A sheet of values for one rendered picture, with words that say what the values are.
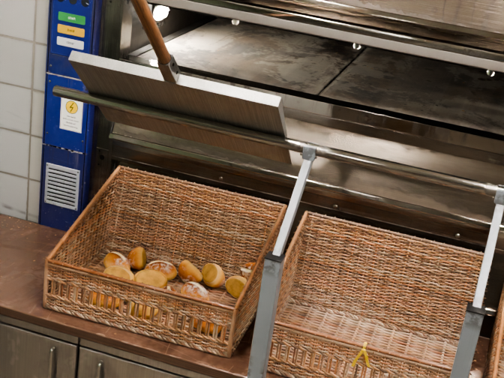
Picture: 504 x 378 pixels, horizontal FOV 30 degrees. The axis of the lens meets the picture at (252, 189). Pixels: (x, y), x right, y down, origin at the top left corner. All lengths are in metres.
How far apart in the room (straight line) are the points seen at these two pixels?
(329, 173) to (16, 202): 1.09
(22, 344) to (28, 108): 0.79
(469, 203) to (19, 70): 1.44
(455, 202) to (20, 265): 1.29
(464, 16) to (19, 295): 1.44
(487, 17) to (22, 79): 1.44
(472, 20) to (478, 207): 0.53
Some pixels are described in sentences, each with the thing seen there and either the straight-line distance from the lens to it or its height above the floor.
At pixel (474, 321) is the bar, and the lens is 2.20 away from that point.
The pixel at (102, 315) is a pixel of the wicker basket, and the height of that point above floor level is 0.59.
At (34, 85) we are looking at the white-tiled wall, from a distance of 3.06.
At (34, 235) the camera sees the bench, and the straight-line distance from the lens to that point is 3.10.
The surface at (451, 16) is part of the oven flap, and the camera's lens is 2.59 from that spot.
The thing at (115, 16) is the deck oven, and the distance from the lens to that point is 2.88.
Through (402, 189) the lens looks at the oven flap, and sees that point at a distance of 2.73.
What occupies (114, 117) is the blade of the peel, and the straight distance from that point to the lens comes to 2.67.
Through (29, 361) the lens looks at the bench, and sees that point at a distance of 2.75.
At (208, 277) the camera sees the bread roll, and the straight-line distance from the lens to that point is 2.82.
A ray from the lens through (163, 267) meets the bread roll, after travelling 2.82.
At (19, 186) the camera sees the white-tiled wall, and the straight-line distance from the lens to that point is 3.20.
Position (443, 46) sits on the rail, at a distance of 2.48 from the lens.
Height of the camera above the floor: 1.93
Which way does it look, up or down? 22 degrees down
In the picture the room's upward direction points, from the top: 8 degrees clockwise
